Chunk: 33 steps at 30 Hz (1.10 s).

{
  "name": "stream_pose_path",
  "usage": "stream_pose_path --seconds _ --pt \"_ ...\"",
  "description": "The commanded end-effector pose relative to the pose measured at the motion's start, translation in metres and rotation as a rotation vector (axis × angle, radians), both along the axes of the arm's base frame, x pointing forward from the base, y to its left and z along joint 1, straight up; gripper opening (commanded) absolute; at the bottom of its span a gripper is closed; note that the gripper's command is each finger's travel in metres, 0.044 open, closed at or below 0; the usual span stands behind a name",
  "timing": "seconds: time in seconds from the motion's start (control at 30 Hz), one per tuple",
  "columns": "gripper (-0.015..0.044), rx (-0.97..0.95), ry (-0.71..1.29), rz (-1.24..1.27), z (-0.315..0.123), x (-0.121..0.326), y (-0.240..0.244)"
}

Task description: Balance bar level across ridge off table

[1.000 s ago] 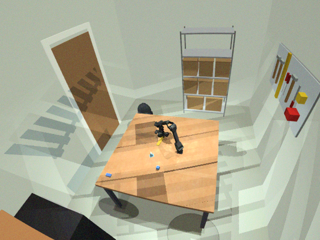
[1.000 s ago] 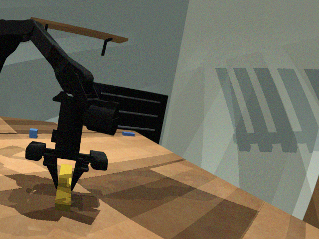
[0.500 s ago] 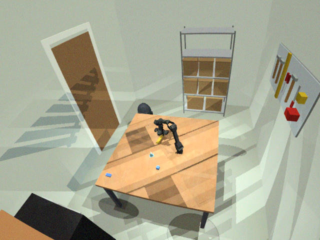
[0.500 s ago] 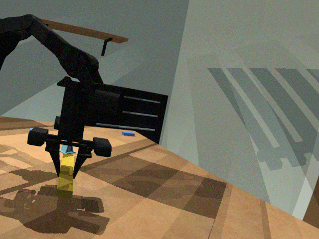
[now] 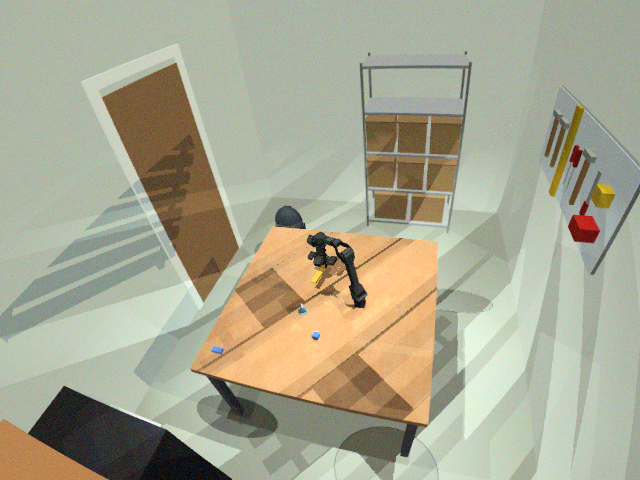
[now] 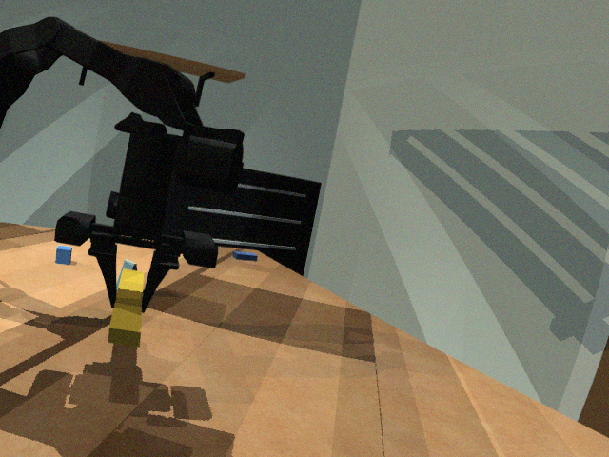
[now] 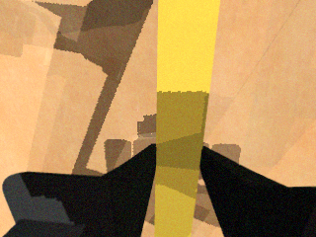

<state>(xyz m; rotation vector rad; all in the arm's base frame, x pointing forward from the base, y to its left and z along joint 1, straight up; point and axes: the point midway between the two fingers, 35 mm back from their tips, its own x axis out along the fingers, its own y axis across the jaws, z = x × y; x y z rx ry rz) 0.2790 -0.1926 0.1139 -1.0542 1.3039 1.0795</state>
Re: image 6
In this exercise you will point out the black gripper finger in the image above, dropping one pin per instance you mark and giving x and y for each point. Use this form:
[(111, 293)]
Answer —
[(107, 263), (158, 270)]

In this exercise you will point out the teal triangular wedge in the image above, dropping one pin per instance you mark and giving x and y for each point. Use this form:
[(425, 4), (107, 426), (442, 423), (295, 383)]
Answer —
[(128, 266)]

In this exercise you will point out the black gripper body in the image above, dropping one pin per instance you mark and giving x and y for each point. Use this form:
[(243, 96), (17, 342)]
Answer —
[(140, 214)]

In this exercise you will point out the yellow bar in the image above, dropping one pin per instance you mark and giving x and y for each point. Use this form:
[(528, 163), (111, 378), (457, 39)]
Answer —
[(125, 324)]

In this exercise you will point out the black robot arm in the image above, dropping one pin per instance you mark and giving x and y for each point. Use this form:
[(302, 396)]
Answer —
[(204, 157)]

